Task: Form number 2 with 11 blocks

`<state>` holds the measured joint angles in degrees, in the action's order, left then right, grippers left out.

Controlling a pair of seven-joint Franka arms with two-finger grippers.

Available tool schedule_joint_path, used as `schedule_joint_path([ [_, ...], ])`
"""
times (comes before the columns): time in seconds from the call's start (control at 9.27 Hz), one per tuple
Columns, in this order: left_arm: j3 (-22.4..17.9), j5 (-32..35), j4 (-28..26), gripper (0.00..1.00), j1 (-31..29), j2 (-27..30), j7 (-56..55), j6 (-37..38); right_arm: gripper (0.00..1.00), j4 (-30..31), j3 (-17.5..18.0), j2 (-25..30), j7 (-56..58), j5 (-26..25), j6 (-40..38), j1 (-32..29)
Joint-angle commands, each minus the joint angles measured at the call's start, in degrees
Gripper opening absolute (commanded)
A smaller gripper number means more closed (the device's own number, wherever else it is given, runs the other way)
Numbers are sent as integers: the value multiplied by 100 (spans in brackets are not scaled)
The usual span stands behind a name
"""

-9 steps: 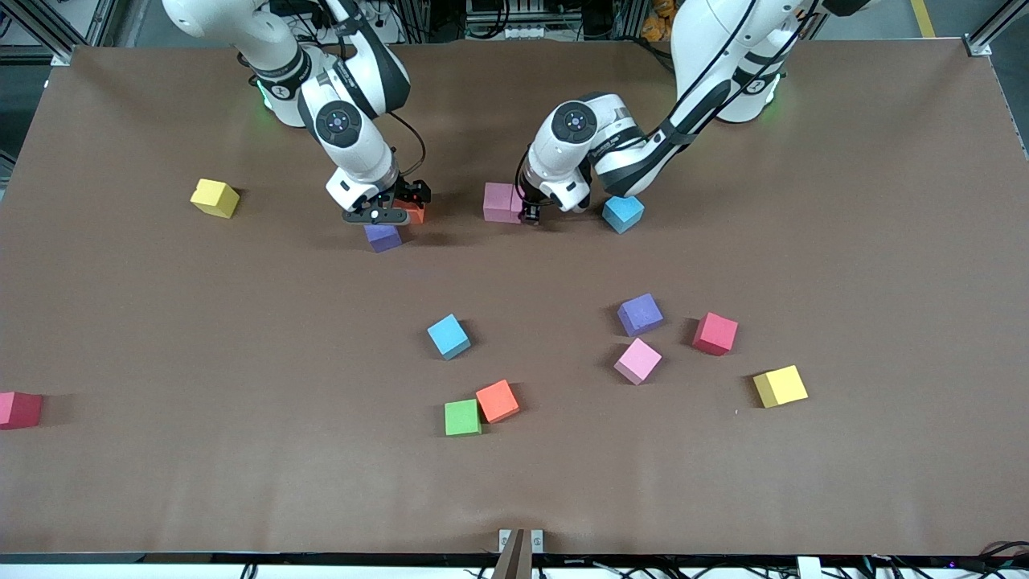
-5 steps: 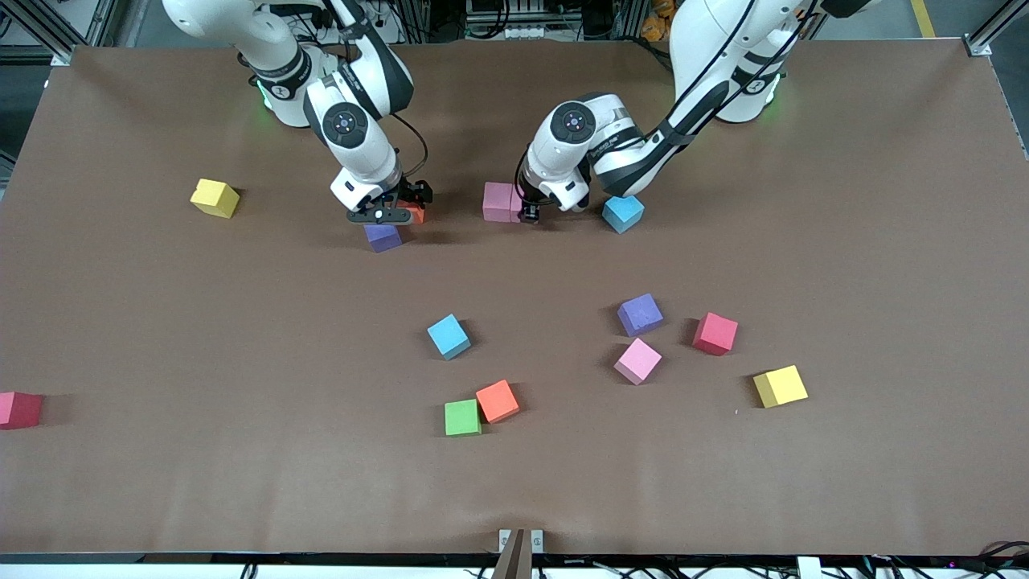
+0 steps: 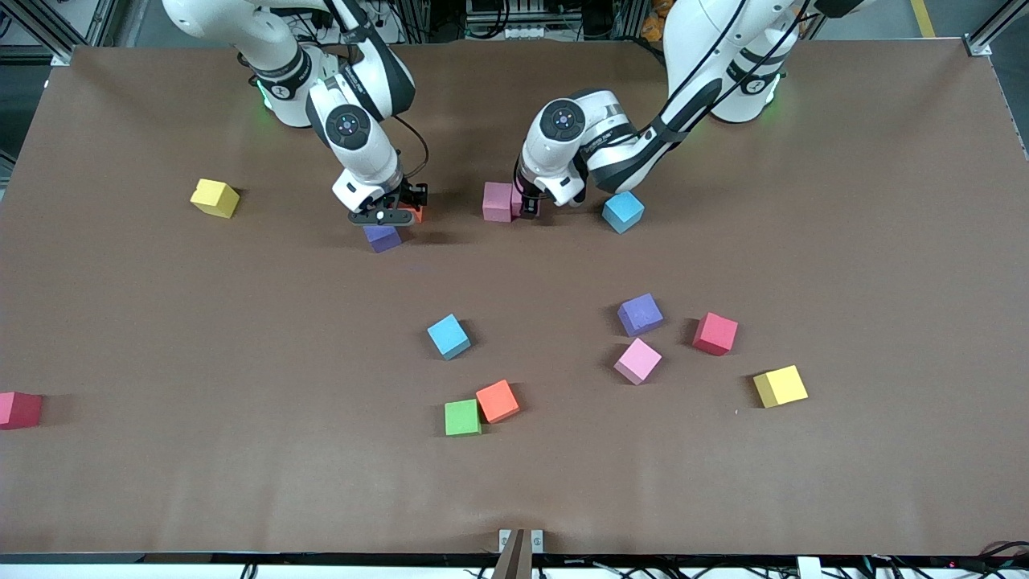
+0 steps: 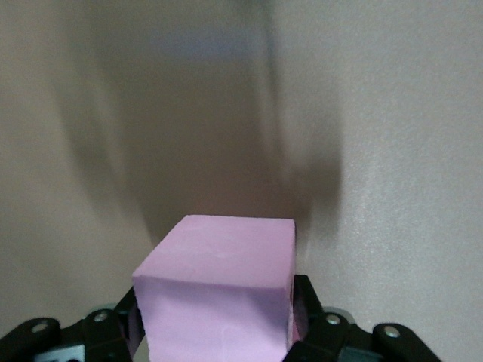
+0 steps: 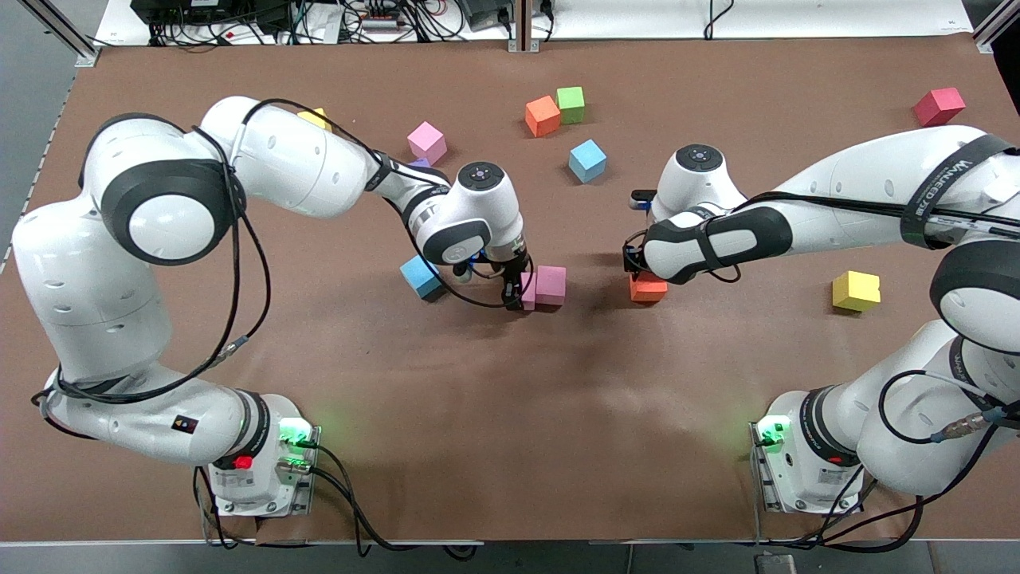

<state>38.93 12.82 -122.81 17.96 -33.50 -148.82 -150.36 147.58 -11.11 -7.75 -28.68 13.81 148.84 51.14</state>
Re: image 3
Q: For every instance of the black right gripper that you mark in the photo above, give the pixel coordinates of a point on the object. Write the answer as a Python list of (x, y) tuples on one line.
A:
[(412, 195)]

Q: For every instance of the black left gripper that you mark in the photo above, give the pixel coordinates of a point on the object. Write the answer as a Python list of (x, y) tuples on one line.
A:
[(528, 200)]

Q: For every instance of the orange foam cube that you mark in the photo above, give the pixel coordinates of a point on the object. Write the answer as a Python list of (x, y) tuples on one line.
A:
[(419, 214), (497, 401)]

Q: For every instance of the pink foam cube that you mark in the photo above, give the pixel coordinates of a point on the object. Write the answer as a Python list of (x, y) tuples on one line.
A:
[(516, 201), (497, 203), (637, 361)]

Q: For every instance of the purple foam cube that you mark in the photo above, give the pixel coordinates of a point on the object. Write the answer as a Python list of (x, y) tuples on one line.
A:
[(383, 240), (641, 314)]

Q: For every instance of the red foam cube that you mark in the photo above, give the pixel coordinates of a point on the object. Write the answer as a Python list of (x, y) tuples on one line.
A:
[(18, 410), (715, 334)]

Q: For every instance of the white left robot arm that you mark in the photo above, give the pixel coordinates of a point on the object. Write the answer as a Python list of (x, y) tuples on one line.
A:
[(707, 40)]

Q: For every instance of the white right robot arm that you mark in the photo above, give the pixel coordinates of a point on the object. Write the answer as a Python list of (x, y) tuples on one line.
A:
[(241, 24)]

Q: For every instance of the blue foam cube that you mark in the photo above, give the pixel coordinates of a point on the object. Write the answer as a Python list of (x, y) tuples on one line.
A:
[(625, 213), (448, 336)]

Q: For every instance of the white power strip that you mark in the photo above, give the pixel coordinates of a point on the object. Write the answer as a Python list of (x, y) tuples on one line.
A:
[(526, 32)]

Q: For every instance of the yellow foam cube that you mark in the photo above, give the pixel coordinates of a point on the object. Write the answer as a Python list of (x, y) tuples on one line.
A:
[(780, 386), (215, 199)]

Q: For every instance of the brown paper table cover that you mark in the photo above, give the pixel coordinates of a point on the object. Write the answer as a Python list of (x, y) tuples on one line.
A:
[(241, 322)]

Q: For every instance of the green foam cube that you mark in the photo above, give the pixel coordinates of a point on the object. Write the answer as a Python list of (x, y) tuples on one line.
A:
[(462, 417)]

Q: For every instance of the bag of orange items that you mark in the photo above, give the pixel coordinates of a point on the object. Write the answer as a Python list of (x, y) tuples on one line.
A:
[(655, 28)]

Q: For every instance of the brown wooden strip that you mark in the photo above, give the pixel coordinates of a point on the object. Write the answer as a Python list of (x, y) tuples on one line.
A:
[(514, 559)]

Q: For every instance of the small white plastic box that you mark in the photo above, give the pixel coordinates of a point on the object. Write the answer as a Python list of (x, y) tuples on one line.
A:
[(809, 568)]

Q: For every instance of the small metal table bracket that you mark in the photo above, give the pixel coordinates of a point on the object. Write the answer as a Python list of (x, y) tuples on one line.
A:
[(504, 539)]

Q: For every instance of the aluminium frame rail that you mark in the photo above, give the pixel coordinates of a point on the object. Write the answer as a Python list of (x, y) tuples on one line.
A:
[(1005, 20), (80, 24)]

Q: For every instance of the metal corner bracket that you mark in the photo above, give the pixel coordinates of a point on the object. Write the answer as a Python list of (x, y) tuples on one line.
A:
[(63, 56), (977, 47)]

